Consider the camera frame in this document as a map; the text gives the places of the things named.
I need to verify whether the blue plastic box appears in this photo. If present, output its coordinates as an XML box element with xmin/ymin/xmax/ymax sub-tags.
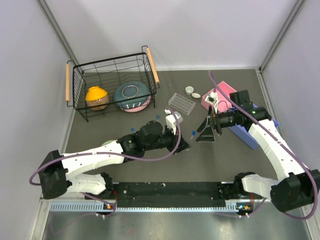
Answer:
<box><xmin>228</xmin><ymin>119</ymin><xmax>282</xmax><ymax>150</ymax></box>

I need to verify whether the clear test tube rack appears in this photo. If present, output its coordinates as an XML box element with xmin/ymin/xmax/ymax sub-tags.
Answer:
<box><xmin>168</xmin><ymin>93</ymin><xmax>196</xmax><ymax>116</ymax></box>

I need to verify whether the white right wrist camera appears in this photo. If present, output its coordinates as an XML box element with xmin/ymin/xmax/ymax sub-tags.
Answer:
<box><xmin>204</xmin><ymin>91</ymin><xmax>219</xmax><ymax>108</ymax></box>

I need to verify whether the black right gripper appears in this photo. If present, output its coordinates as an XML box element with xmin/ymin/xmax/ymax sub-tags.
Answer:
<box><xmin>195</xmin><ymin>105</ymin><xmax>239</xmax><ymax>143</ymax></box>

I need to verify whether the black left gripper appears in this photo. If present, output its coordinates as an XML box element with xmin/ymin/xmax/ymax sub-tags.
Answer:
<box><xmin>144</xmin><ymin>124</ymin><xmax>191</xmax><ymax>155</ymax></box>

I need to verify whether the black wire basket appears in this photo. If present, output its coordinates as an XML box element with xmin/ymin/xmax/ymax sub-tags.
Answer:
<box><xmin>65</xmin><ymin>45</ymin><xmax>160</xmax><ymax>121</ymax></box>

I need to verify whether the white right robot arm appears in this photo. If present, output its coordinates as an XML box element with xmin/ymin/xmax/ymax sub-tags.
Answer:
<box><xmin>196</xmin><ymin>90</ymin><xmax>320</xmax><ymax>213</ymax></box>

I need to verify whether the green ceramic bowl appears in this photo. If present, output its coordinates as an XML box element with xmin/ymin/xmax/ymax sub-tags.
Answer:
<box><xmin>101</xmin><ymin>140</ymin><xmax>117</xmax><ymax>147</ymax></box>

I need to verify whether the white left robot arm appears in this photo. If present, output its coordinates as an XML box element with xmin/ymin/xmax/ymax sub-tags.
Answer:
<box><xmin>38</xmin><ymin>121</ymin><xmax>190</xmax><ymax>200</ymax></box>

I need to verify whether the aluminium cable rail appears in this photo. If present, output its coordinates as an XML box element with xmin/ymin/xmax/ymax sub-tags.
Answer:
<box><xmin>42</xmin><ymin>181</ymin><xmax>313</xmax><ymax>213</ymax></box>

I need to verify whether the small white lid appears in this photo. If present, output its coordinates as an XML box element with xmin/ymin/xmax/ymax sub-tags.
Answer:
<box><xmin>191</xmin><ymin>92</ymin><xmax>201</xmax><ymax>99</ymax></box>

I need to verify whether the orange ceramic bowl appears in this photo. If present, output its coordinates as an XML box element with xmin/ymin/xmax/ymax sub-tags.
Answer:
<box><xmin>85</xmin><ymin>86</ymin><xmax>110</xmax><ymax>111</ymax></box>

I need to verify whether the pink ceramic plate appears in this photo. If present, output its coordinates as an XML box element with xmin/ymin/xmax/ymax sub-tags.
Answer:
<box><xmin>123</xmin><ymin>96</ymin><xmax>151</xmax><ymax>113</ymax></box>

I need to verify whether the pink plastic box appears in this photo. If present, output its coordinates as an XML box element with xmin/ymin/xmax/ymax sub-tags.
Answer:
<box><xmin>201</xmin><ymin>80</ymin><xmax>238</xmax><ymax>113</ymax></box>

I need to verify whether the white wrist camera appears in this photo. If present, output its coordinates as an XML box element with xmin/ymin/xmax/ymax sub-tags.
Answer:
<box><xmin>164</xmin><ymin>109</ymin><xmax>183</xmax><ymax>135</ymax></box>
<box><xmin>204</xmin><ymin>91</ymin><xmax>219</xmax><ymax>108</ymax></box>

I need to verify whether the small white cup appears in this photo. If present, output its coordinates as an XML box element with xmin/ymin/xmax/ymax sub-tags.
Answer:
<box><xmin>185</xmin><ymin>86</ymin><xmax>194</xmax><ymax>96</ymax></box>

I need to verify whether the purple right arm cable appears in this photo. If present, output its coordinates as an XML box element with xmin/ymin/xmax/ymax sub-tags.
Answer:
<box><xmin>208</xmin><ymin>70</ymin><xmax>320</xmax><ymax>221</ymax></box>

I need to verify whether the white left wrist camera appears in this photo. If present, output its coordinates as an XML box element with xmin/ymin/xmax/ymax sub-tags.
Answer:
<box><xmin>164</xmin><ymin>109</ymin><xmax>183</xmax><ymax>135</ymax></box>

